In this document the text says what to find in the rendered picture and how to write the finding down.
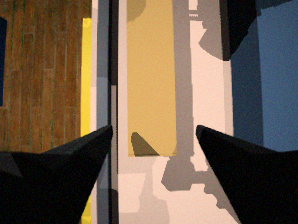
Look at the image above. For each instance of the brown cardboard carton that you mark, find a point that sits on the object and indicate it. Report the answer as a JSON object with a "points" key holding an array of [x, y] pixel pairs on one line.
{"points": [[150, 79]]}

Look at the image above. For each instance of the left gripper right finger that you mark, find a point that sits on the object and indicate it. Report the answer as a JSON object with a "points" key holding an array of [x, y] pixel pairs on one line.
{"points": [[261, 184]]}

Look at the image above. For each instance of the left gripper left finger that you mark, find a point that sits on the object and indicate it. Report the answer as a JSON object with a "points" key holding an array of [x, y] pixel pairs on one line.
{"points": [[57, 183]]}

